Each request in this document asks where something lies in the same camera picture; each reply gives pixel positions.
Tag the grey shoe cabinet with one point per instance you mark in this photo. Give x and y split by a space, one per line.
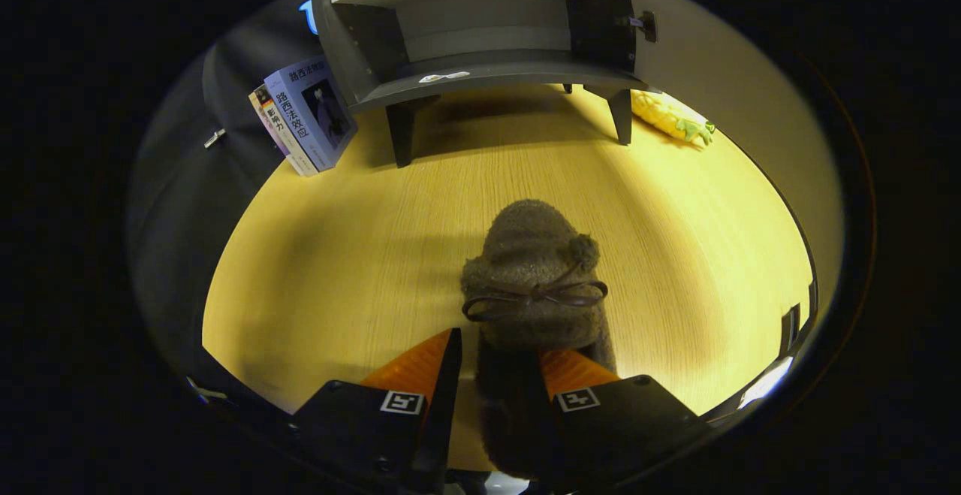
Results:
488 70

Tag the grey-blue book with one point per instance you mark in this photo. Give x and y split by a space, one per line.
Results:
311 116

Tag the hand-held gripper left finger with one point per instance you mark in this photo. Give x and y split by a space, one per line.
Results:
439 435

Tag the black backdrop cloth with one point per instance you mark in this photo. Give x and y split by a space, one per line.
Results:
188 202

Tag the silver clip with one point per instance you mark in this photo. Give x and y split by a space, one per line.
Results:
214 138

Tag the brown fuzzy shoe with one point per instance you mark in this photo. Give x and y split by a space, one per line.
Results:
529 255

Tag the yellow pineapple plush toy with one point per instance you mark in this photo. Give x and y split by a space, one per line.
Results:
664 113

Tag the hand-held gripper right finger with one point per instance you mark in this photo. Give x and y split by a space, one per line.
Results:
631 427

